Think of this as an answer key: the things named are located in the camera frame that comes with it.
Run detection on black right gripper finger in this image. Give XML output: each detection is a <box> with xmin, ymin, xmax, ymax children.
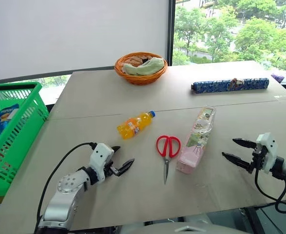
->
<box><xmin>221</xmin><ymin>152</ymin><xmax>254</xmax><ymax>175</ymax></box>
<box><xmin>232</xmin><ymin>137</ymin><xmax>258</xmax><ymax>150</ymax></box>

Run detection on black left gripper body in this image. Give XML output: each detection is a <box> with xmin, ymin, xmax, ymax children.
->
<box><xmin>104</xmin><ymin>158</ymin><xmax>120</xmax><ymax>180</ymax></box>

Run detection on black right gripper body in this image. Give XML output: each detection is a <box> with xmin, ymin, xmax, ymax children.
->
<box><xmin>251</xmin><ymin>142</ymin><xmax>268</xmax><ymax>172</ymax></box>

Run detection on orange wicker basket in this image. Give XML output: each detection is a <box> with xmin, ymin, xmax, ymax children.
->
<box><xmin>114</xmin><ymin>51</ymin><xmax>169</xmax><ymax>86</ymax></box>

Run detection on green plastic shopping basket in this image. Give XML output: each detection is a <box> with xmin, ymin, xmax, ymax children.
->
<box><xmin>0</xmin><ymin>81</ymin><xmax>50</xmax><ymax>198</ymax></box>

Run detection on orange soda bottle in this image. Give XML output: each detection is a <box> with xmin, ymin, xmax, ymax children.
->
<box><xmin>116</xmin><ymin>110</ymin><xmax>157</xmax><ymax>140</ymax></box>

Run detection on pink clear printed box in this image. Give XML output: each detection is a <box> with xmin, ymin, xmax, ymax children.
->
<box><xmin>176</xmin><ymin>105</ymin><xmax>217</xmax><ymax>175</ymax></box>

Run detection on blue patterned scroll roll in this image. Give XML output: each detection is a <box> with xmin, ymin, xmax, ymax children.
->
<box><xmin>191</xmin><ymin>77</ymin><xmax>270</xmax><ymax>95</ymax></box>

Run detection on purple cloth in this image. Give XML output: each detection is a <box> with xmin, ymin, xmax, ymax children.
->
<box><xmin>270</xmin><ymin>72</ymin><xmax>286</xmax><ymax>83</ymax></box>

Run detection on light green towel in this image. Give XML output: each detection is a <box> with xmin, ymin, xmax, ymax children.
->
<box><xmin>122</xmin><ymin>57</ymin><xmax>165</xmax><ymax>76</ymax></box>

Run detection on brown patterned pack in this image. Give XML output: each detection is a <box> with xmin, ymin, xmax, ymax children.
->
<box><xmin>126</xmin><ymin>54</ymin><xmax>153</xmax><ymax>67</ymax></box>

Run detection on blue snack bag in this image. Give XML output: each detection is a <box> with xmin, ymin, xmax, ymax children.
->
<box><xmin>0</xmin><ymin>103</ymin><xmax>20</xmax><ymax>142</ymax></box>

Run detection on white roller blind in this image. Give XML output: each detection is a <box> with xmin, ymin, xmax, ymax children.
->
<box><xmin>0</xmin><ymin>0</ymin><xmax>170</xmax><ymax>83</ymax></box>

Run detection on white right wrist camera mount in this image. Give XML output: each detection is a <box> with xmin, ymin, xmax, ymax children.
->
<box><xmin>255</xmin><ymin>132</ymin><xmax>279</xmax><ymax>175</ymax></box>

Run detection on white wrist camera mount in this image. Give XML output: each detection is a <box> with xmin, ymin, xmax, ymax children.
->
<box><xmin>89</xmin><ymin>143</ymin><xmax>115</xmax><ymax>186</ymax></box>
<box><xmin>255</xmin><ymin>132</ymin><xmax>279</xmax><ymax>175</ymax></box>

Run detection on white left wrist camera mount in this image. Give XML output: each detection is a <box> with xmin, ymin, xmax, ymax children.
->
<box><xmin>89</xmin><ymin>143</ymin><xmax>115</xmax><ymax>186</ymax></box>

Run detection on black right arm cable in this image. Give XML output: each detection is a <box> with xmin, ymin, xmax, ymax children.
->
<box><xmin>254</xmin><ymin>167</ymin><xmax>286</xmax><ymax>215</ymax></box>

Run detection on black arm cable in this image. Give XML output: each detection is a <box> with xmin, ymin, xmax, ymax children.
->
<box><xmin>34</xmin><ymin>142</ymin><xmax>97</xmax><ymax>230</ymax></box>
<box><xmin>254</xmin><ymin>167</ymin><xmax>286</xmax><ymax>215</ymax></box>

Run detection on red handled scissors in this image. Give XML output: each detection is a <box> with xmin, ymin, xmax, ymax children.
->
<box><xmin>156</xmin><ymin>135</ymin><xmax>181</xmax><ymax>185</ymax></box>

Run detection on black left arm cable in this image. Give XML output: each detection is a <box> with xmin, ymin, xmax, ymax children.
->
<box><xmin>34</xmin><ymin>142</ymin><xmax>97</xmax><ymax>230</ymax></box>

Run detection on black window frame post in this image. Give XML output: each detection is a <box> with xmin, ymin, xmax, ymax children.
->
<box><xmin>166</xmin><ymin>0</ymin><xmax>178</xmax><ymax>66</ymax></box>

